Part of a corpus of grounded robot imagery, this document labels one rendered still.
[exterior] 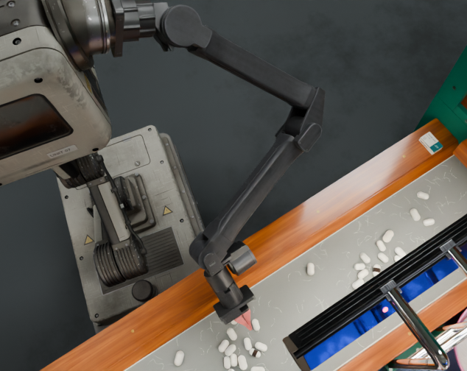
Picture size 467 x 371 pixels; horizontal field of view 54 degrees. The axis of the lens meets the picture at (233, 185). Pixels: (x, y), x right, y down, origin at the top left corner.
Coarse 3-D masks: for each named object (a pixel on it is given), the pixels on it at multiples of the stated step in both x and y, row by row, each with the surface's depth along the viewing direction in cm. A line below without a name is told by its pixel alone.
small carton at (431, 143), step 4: (428, 132) 137; (424, 136) 137; (428, 136) 137; (432, 136) 137; (420, 140) 138; (424, 140) 136; (428, 140) 136; (432, 140) 136; (436, 140) 136; (424, 144) 137; (428, 144) 136; (432, 144) 136; (436, 144) 136; (440, 144) 136; (428, 148) 136; (432, 148) 135; (436, 148) 135; (440, 148) 136; (432, 152) 136
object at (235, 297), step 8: (232, 288) 111; (240, 288) 118; (248, 288) 116; (224, 296) 111; (232, 296) 111; (240, 296) 113; (248, 296) 113; (216, 304) 117; (224, 304) 112; (232, 304) 112; (240, 304) 112; (216, 312) 114; (224, 312) 112
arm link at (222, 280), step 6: (228, 264) 111; (222, 270) 109; (234, 270) 111; (204, 276) 111; (210, 276) 109; (216, 276) 109; (222, 276) 109; (228, 276) 111; (210, 282) 110; (216, 282) 109; (222, 282) 109; (228, 282) 110; (216, 288) 110; (222, 288) 110
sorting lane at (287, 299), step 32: (448, 160) 138; (416, 192) 135; (448, 192) 135; (352, 224) 134; (384, 224) 133; (416, 224) 132; (448, 224) 131; (320, 256) 131; (352, 256) 130; (256, 288) 129; (288, 288) 128; (320, 288) 128; (352, 288) 127; (448, 288) 125; (288, 320) 125; (384, 320) 123; (160, 352) 125; (192, 352) 124; (224, 352) 124; (288, 352) 122; (352, 352) 121
